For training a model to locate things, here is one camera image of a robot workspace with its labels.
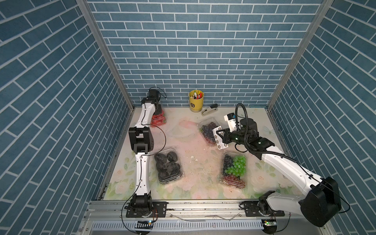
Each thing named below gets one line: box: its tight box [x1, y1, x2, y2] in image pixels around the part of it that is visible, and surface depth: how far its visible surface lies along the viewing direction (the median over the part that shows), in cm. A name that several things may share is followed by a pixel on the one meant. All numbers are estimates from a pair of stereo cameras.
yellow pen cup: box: [188, 89, 205, 113], surface depth 114 cm
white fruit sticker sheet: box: [212, 125, 229, 150], surface depth 80 cm
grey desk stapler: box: [201, 103, 219, 117], surface depth 118 cm
